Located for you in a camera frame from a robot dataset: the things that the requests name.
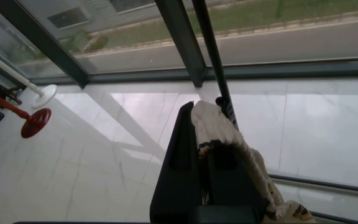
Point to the red round-footed pole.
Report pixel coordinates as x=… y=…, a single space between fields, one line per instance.
x=36 y=123

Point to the cream printed garment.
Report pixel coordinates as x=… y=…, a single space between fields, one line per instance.
x=216 y=124

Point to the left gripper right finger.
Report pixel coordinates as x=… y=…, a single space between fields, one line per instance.
x=232 y=193

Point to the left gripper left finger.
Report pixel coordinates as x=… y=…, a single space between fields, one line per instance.
x=176 y=193

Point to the white round-footed pole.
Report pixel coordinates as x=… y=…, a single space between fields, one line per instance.
x=45 y=95

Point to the black clothes rack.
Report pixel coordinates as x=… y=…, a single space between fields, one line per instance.
x=213 y=56

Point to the window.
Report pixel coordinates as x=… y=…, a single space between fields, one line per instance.
x=182 y=40

